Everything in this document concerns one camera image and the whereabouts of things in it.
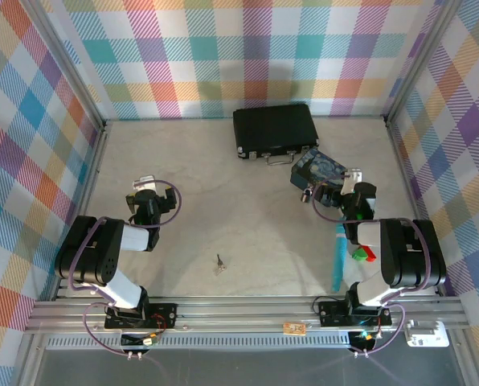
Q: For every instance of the small silver key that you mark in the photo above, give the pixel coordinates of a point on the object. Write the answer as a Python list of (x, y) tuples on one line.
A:
[(219, 258), (219, 270)]

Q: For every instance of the teal blue stick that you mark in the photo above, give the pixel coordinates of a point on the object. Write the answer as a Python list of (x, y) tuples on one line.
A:
[(339, 261)]

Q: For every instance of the aluminium side frame rail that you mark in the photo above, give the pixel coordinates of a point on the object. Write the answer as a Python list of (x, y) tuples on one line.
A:
[(408, 181), (83, 209)]

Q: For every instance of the white metal bracket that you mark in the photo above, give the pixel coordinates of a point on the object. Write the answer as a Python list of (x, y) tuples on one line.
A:
[(428, 335)]

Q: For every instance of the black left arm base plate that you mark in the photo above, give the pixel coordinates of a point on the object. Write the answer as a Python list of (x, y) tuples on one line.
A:
[(163, 311)]

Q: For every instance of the green block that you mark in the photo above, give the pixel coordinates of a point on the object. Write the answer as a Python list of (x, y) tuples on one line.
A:
[(359, 254)]

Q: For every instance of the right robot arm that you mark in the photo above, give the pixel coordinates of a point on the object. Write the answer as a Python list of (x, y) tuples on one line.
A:
[(404, 249)]

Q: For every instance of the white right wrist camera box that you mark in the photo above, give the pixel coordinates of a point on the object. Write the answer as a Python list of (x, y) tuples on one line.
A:
[(352, 181)]

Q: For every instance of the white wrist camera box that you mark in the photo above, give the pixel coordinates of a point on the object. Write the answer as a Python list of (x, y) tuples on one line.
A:
[(145, 183), (352, 181)]

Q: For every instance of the orange sticker label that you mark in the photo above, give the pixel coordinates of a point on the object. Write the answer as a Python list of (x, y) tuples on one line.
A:
[(294, 328)]

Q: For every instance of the aluminium frame post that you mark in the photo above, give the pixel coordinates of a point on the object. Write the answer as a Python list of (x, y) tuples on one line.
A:
[(68, 64), (420, 64)]

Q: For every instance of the black briefcase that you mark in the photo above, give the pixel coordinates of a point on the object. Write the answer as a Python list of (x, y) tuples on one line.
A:
[(273, 128)]

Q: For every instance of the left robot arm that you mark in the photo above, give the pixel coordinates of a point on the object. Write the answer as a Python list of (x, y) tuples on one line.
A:
[(103, 249)]

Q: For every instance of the aluminium front frame rail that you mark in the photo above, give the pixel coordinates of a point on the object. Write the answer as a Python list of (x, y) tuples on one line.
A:
[(243, 311)]

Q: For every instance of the red block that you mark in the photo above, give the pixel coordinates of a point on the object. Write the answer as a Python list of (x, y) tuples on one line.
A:
[(371, 253)]

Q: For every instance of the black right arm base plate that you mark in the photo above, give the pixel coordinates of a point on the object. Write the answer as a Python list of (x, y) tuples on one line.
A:
[(332, 311)]

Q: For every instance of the blue starry night tin box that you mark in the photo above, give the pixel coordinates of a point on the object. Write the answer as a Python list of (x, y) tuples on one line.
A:
[(316, 167)]

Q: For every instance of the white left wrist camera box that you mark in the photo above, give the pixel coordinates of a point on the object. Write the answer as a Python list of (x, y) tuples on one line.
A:
[(145, 183)]

